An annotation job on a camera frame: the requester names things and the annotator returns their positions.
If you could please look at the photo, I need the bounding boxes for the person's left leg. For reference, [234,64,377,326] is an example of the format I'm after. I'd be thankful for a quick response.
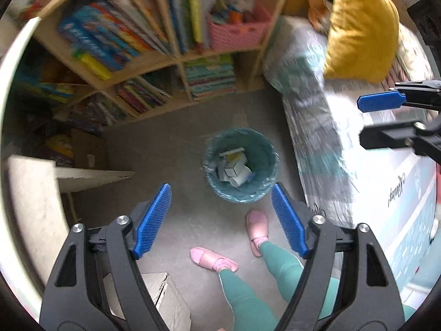
[219,268,279,331]

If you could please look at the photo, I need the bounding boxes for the person's leg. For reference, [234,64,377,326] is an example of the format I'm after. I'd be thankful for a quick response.
[219,268,279,331]
[259,241,341,321]

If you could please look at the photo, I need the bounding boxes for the brown cardboard box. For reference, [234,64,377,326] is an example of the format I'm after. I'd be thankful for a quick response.
[71,129,108,170]

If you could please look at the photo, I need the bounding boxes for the yellow pillow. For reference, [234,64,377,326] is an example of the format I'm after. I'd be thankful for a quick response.
[323,0,400,84]

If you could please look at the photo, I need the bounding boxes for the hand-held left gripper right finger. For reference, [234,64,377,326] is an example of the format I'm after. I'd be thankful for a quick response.
[271,182,405,331]

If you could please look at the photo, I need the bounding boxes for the upright colourful books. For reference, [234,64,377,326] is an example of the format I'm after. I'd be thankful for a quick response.
[163,0,211,54]

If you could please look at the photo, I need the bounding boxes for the flat stack of books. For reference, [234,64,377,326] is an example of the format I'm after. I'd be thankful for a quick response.
[184,55,237,99]

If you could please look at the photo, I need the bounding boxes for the teal trash bin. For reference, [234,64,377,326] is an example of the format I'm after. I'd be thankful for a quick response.
[201,128,279,203]

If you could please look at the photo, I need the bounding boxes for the grey teal patterned blanket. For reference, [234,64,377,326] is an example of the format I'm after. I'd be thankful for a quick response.
[263,17,356,212]

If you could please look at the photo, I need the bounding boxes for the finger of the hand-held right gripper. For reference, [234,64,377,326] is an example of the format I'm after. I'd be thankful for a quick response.
[360,114,441,163]
[357,80,441,113]

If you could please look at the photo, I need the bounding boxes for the pink plastic basket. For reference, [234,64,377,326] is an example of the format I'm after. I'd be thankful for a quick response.
[207,5,271,51]

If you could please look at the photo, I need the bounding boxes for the leaning blue picture books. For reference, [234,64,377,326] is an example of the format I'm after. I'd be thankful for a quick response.
[57,2,173,80]

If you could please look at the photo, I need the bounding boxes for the slanted row of books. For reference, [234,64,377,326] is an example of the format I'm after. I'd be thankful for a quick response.
[116,75,173,113]

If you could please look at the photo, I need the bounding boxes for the person's right leg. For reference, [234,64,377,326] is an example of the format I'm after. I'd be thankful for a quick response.
[259,241,341,321]

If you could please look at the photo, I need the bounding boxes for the white bed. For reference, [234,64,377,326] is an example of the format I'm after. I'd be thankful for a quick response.
[303,24,441,297]

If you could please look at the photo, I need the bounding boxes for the pink slipper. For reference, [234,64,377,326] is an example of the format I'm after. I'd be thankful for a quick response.
[245,210,270,257]
[190,247,239,273]

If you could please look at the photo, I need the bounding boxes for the white paper cup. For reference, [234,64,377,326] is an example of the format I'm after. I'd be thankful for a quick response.
[229,165,254,187]

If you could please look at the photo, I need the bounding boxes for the orange cloth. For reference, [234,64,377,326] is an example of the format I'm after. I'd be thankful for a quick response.
[308,0,337,30]

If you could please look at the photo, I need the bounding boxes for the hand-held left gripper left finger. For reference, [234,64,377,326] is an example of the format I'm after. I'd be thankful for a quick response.
[39,183,172,331]

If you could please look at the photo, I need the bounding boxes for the pale cardboard box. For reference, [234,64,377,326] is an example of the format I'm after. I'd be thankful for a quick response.
[103,272,192,331]

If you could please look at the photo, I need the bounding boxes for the wooden bookshelf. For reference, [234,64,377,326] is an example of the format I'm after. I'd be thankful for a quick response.
[33,0,297,125]

